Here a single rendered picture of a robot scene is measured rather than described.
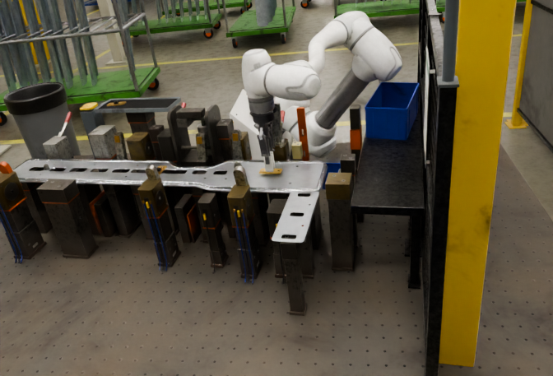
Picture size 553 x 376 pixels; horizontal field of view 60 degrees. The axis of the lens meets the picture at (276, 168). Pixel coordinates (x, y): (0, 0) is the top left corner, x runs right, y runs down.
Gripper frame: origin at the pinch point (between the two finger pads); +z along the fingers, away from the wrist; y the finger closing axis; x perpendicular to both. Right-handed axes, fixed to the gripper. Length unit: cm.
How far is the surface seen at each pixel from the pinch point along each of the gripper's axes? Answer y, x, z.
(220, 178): -5.0, 18.3, 5.0
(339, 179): -14.1, -27.8, -0.9
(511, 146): 230, -131, 105
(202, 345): -57, 11, 35
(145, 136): 16, 59, -3
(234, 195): -23.5, 5.9, 0.5
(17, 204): -19, 102, 11
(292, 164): 7.0, -6.9, 5.0
